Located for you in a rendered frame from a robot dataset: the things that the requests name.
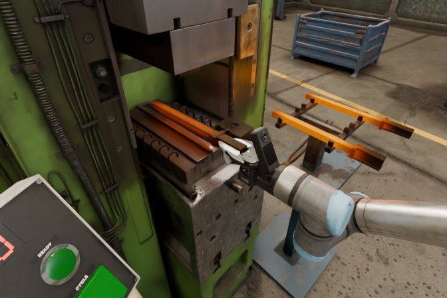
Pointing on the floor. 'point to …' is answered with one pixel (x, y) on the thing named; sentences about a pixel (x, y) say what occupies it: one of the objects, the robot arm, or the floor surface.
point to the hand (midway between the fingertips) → (223, 140)
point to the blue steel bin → (340, 38)
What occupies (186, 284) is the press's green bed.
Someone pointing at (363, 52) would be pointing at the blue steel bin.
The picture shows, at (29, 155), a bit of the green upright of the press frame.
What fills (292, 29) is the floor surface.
